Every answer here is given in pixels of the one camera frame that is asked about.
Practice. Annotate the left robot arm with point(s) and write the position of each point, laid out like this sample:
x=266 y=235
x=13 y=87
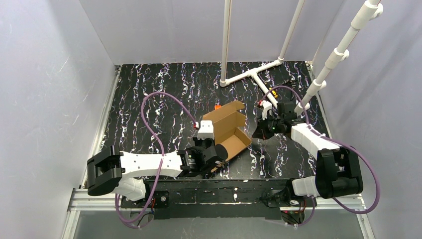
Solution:
x=115 y=171

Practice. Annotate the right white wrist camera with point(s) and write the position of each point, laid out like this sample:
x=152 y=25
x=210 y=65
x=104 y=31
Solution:
x=266 y=109

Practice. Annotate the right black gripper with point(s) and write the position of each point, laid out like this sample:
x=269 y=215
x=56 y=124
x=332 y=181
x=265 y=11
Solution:
x=263 y=126

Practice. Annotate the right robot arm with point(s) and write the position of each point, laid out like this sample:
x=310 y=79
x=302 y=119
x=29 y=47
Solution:
x=337 y=168

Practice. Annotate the brown cardboard box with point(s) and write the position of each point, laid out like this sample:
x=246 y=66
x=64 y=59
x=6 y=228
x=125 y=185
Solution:
x=228 y=124

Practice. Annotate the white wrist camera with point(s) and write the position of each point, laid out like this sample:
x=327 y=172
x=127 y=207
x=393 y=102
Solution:
x=204 y=129
x=266 y=109

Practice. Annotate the yellow black small tool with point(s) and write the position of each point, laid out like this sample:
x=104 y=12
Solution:
x=273 y=92

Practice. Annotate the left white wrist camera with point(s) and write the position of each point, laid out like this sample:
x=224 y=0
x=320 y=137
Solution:
x=204 y=129

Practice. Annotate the aluminium rail frame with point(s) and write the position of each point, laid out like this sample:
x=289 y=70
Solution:
x=195 y=212

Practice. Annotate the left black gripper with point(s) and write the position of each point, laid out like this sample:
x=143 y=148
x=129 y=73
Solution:
x=204 y=143

